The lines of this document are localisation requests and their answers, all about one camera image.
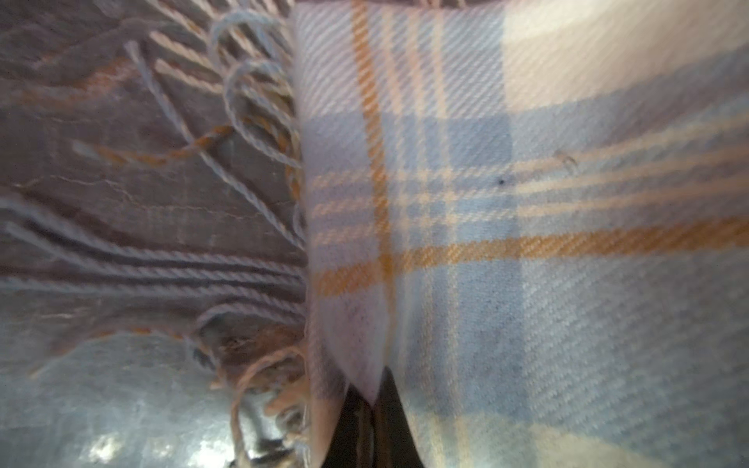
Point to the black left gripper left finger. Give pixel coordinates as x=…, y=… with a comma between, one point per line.
x=352, y=445

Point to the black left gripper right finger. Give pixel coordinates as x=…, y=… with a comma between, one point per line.
x=394, y=442

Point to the plaid beige blue scarf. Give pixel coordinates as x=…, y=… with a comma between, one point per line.
x=217, y=216

